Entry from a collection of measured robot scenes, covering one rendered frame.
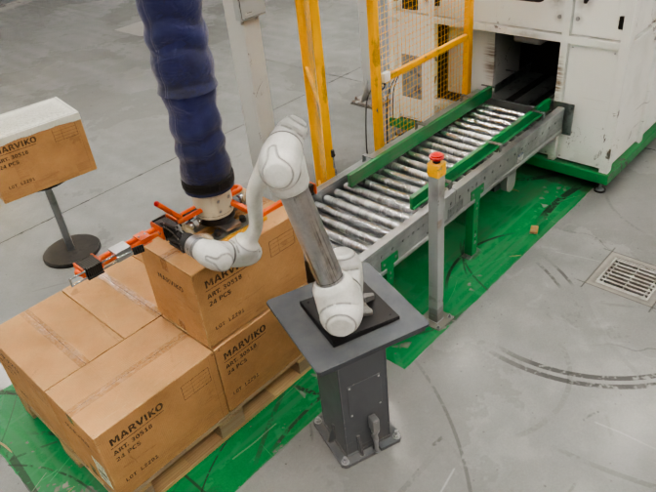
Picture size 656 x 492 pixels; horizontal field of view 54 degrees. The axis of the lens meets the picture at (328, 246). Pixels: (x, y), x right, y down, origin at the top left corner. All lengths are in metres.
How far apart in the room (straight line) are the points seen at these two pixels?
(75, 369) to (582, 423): 2.30
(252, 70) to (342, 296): 2.14
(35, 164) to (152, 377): 1.95
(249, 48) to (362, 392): 2.21
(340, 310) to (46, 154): 2.62
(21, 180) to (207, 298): 1.97
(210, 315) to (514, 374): 1.58
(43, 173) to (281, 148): 2.61
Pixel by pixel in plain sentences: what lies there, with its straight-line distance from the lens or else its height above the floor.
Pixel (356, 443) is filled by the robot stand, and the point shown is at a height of 0.08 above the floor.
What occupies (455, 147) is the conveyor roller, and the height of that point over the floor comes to 0.52.
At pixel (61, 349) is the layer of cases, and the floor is 0.54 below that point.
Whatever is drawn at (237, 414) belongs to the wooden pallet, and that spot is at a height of 0.10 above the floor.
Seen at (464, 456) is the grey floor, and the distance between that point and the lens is 3.09.
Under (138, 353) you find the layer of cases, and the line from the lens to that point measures 2.99.
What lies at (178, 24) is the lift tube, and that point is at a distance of 2.45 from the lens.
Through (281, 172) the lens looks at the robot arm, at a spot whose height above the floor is 1.55.
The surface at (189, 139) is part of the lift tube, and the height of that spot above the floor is 1.43.
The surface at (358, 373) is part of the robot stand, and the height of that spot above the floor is 0.50.
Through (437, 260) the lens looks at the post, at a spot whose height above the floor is 0.44.
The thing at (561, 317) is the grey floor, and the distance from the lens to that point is 3.80.
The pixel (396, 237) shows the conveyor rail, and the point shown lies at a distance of 3.34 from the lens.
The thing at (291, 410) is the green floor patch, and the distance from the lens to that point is 3.29.
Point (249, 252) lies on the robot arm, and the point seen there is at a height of 1.05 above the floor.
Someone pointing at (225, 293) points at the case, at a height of 0.78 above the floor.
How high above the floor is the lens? 2.47
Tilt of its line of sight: 35 degrees down
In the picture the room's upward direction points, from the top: 6 degrees counter-clockwise
